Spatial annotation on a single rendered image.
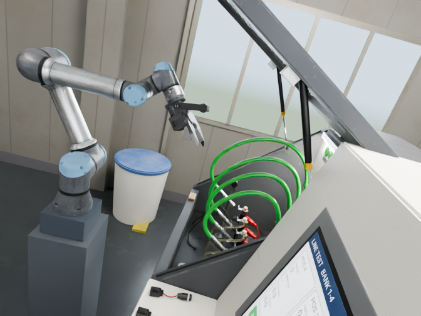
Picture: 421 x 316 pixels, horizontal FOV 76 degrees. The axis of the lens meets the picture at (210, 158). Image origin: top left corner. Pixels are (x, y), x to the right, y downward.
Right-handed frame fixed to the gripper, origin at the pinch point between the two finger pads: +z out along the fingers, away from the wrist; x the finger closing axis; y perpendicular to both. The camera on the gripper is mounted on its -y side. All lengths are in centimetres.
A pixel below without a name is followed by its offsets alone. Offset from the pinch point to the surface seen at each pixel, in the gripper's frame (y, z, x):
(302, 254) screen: -25, 33, 50
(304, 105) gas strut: -37, 6, 37
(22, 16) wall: 131, -177, -88
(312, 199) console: -31, 26, 39
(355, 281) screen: -32, 32, 63
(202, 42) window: 3, -94, -132
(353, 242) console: -34, 30, 58
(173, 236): 24.3, 29.4, 5.4
